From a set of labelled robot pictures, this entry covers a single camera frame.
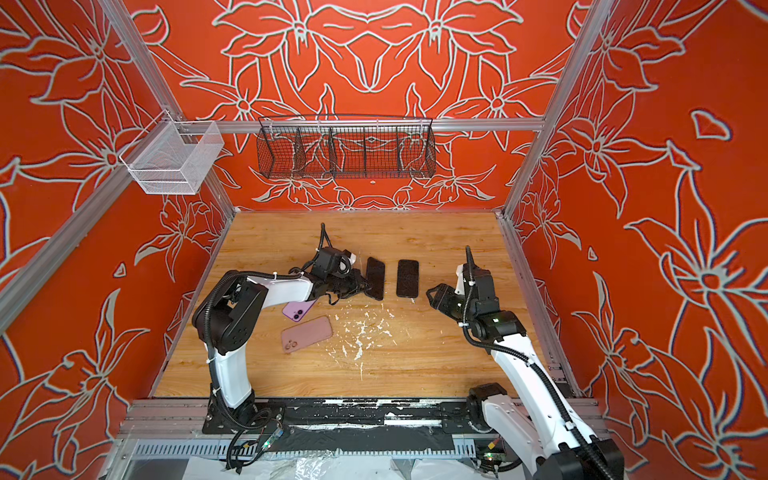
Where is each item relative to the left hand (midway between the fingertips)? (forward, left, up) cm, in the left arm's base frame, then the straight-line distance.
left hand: (373, 282), depth 93 cm
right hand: (-9, -16, +10) cm, 21 cm away
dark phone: (+6, -12, -5) cm, 14 cm away
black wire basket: (+39, +12, +24) cm, 47 cm away
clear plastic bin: (+26, +65, +27) cm, 75 cm away
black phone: (+4, 0, -1) cm, 4 cm away
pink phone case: (-15, +20, -7) cm, 26 cm away
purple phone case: (-9, +23, -5) cm, 25 cm away
